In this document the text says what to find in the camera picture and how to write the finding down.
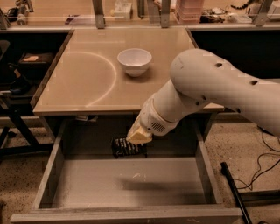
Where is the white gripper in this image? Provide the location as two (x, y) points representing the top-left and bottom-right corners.
(126, 96), (178, 144)

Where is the black rxbar chocolate wrapper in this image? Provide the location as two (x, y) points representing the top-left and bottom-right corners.
(111, 137), (147, 158)

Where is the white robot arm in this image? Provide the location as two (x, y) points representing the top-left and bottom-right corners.
(126, 49), (280, 144)

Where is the open grey top drawer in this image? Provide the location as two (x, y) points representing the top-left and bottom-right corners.
(10, 117), (242, 224)

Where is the beige counter cabinet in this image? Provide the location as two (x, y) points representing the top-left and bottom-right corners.
(30, 26), (228, 117)

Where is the white ceramic bowl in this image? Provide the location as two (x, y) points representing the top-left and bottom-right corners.
(117, 48), (152, 77)

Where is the black metal stand leg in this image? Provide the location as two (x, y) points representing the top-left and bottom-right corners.
(220, 162), (280, 224)

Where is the black box with label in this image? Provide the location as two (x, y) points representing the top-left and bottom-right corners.
(18, 52), (54, 67)

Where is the pink plastic crate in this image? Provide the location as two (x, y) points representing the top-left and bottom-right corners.
(175, 0), (204, 24)

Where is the black cable on floor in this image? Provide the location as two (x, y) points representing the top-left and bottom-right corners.
(233, 128), (280, 191)

